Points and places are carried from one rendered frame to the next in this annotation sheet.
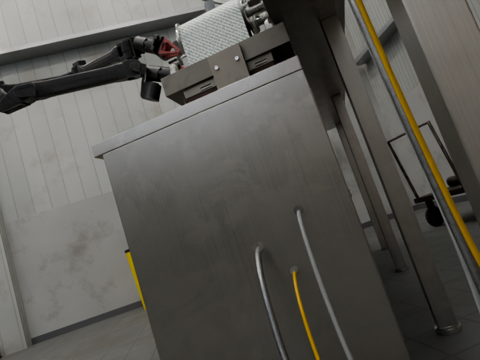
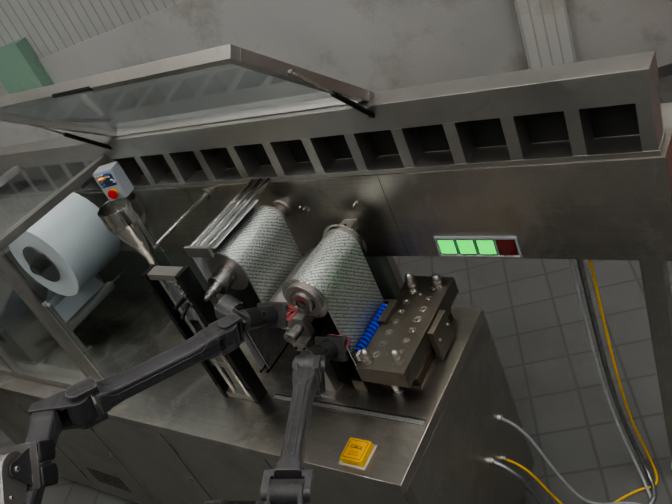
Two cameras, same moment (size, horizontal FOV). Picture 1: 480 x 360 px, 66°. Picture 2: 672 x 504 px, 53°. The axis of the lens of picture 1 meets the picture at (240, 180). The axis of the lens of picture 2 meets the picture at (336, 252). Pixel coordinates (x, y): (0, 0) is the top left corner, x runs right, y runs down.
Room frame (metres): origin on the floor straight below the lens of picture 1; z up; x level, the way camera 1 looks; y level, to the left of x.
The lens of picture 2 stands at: (0.45, 1.35, 2.32)
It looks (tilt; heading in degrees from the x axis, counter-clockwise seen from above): 32 degrees down; 299
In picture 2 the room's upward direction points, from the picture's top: 25 degrees counter-clockwise
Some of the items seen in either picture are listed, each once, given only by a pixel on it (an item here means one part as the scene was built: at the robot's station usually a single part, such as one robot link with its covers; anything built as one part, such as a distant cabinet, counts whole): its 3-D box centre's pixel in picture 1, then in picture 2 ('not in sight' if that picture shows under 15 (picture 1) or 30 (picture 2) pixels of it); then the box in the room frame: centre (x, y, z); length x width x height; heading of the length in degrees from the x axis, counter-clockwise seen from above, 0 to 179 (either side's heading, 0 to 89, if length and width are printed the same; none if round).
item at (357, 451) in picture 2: not in sight; (356, 452); (1.22, 0.30, 0.91); 0.07 x 0.07 x 0.02; 76
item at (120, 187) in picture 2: (210, 13); (112, 182); (1.84, -0.13, 1.66); 0.07 x 0.07 x 0.10; 4
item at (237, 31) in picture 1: (221, 56); (358, 306); (1.23, -0.07, 1.11); 0.23 x 0.01 x 0.18; 76
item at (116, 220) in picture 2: not in sight; (121, 211); (1.99, -0.25, 1.50); 0.14 x 0.14 x 0.06
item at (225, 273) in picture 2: not in sight; (222, 279); (1.57, 0.00, 1.34); 0.06 x 0.06 x 0.06; 76
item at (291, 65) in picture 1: (272, 157); (157, 349); (2.22, -0.23, 0.88); 2.52 x 0.66 x 0.04; 166
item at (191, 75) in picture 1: (230, 69); (409, 327); (1.11, -0.08, 1.00); 0.40 x 0.16 x 0.06; 76
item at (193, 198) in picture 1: (299, 227); (211, 419); (2.22, -0.25, 0.43); 2.52 x 0.64 x 0.86; 166
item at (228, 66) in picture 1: (228, 68); (442, 334); (1.01, -0.07, 0.97); 0.10 x 0.03 x 0.11; 76
